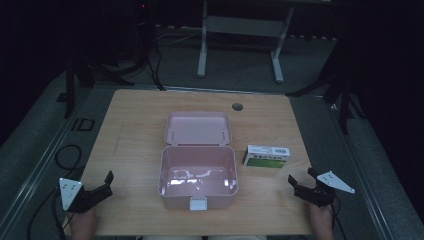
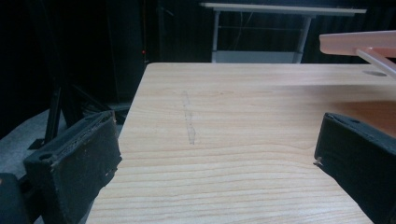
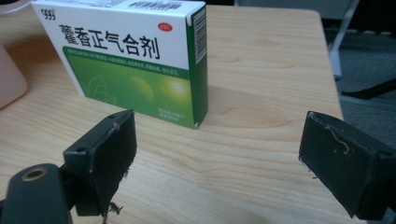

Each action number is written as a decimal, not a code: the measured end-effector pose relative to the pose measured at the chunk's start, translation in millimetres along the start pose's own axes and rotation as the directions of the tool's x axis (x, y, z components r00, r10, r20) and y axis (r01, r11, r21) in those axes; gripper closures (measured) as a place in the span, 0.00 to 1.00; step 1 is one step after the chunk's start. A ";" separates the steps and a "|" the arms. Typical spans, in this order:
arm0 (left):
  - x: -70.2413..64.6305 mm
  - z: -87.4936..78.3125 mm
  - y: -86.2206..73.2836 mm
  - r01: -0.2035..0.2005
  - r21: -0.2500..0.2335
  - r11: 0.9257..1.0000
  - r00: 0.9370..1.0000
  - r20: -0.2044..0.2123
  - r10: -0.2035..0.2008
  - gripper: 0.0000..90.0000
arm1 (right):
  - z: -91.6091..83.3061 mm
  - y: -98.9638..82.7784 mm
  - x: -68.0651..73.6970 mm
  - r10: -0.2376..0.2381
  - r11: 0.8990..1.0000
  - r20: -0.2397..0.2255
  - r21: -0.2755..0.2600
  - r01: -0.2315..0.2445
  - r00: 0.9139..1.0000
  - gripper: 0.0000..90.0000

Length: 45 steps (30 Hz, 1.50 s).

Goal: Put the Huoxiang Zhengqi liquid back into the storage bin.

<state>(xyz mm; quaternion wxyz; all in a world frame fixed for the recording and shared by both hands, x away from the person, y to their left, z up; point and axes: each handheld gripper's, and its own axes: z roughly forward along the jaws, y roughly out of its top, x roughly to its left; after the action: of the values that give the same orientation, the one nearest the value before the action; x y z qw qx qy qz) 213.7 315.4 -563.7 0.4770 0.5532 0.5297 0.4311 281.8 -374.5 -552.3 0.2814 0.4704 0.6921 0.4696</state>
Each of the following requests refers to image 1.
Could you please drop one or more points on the person's left hand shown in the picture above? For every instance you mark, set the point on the person's left hand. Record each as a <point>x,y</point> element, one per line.
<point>82,225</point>

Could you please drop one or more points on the white and green medicine box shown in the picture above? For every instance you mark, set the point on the white and green medicine box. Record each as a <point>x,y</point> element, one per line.
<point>266,156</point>

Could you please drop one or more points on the grey table grommet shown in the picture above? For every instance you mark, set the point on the grey table grommet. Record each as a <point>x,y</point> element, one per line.
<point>237,107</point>

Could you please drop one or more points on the white desk frame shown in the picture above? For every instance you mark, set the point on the white desk frame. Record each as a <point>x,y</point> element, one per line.
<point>243,26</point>

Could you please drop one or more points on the black tripod stand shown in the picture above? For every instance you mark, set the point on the black tripod stand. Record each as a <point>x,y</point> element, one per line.
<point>71,90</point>
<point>343,96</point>

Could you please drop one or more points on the person's right hand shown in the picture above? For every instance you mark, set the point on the person's right hand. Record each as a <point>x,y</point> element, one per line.
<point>320,221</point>

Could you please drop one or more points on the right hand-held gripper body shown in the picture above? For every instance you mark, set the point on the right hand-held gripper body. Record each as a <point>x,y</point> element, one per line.
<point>316,196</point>

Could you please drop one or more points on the black equipment tower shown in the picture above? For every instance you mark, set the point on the black equipment tower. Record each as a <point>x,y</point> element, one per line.
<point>143,30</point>

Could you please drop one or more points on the pink plastic box with lid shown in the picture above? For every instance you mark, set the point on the pink plastic box with lid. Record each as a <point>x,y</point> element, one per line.
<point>198,166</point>

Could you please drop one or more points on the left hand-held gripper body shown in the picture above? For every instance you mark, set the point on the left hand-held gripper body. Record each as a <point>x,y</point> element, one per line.
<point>71,191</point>

